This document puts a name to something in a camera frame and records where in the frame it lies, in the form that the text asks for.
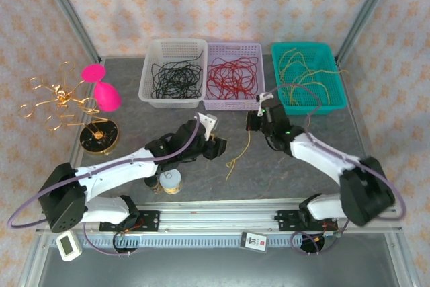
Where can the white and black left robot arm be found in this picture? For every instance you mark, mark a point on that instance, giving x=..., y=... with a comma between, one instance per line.
x=114, y=172

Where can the white plastic basket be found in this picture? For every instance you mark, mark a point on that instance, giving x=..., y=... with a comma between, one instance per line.
x=178, y=45

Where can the aluminium mounting rail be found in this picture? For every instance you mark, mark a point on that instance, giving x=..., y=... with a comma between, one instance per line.
x=218, y=216

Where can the lilac plastic basket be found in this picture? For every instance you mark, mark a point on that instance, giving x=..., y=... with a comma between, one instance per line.
x=235, y=48

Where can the white digital timer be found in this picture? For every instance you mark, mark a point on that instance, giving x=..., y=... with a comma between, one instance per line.
x=68, y=245

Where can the white label tag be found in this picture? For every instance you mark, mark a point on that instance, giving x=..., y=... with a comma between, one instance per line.
x=254, y=241

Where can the pink goblet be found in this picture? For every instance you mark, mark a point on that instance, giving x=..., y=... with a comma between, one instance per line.
x=105, y=95

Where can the tin can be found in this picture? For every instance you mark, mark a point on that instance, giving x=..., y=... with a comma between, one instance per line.
x=170, y=181

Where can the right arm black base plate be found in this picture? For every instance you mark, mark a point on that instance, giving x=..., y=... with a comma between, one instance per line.
x=287, y=219

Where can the small dark jar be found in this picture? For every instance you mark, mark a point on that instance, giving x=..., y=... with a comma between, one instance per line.
x=152, y=187

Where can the aluminium frame post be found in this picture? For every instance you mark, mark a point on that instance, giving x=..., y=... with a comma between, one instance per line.
x=366, y=11
x=68, y=11

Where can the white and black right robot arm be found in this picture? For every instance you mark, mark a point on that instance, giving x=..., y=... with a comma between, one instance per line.
x=319, y=156

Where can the aluminium table side rail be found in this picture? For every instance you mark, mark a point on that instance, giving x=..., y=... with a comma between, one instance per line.
x=72, y=152
x=356, y=122

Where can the teal plastic basket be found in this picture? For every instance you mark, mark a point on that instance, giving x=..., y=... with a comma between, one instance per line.
x=336, y=99

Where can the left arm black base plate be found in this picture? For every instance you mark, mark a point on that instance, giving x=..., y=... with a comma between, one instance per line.
x=149, y=219

